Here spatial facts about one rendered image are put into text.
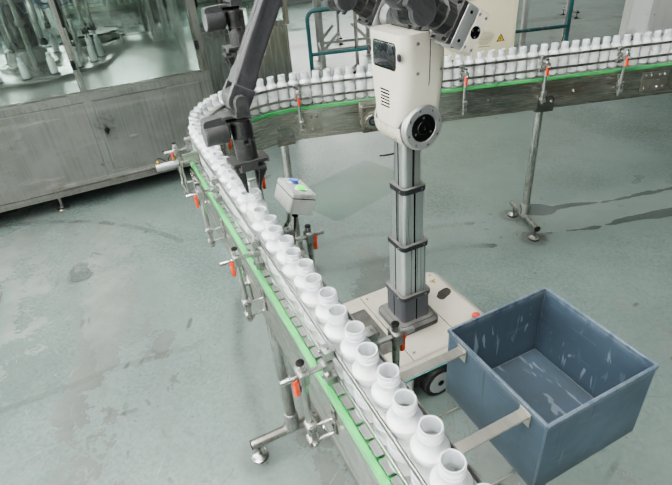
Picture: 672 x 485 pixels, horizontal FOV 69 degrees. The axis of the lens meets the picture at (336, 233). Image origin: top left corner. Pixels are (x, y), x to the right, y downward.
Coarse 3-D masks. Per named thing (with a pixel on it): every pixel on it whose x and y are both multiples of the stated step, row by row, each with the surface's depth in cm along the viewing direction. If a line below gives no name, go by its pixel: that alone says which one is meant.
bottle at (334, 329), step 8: (336, 304) 95; (328, 312) 93; (336, 312) 96; (344, 312) 93; (328, 320) 94; (336, 320) 93; (344, 320) 93; (328, 328) 95; (336, 328) 94; (344, 328) 94; (328, 336) 94; (336, 336) 94; (344, 336) 94; (336, 344) 95; (336, 360) 97; (336, 368) 98
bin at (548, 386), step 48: (480, 336) 124; (528, 336) 134; (576, 336) 122; (480, 384) 111; (528, 384) 128; (576, 384) 127; (624, 384) 100; (480, 432) 95; (528, 432) 100; (576, 432) 100; (624, 432) 113; (528, 480) 105
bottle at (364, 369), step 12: (360, 348) 86; (372, 348) 86; (360, 360) 84; (372, 360) 83; (360, 372) 85; (372, 372) 85; (360, 384) 86; (372, 384) 85; (360, 396) 87; (360, 408) 89; (372, 420) 90
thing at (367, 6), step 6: (360, 0) 167; (366, 0) 168; (372, 0) 168; (378, 0) 169; (360, 6) 169; (366, 6) 168; (372, 6) 169; (378, 6) 170; (360, 12) 170; (366, 12) 170; (372, 12) 170; (360, 18) 176; (366, 18) 173; (372, 18) 171; (366, 24) 172
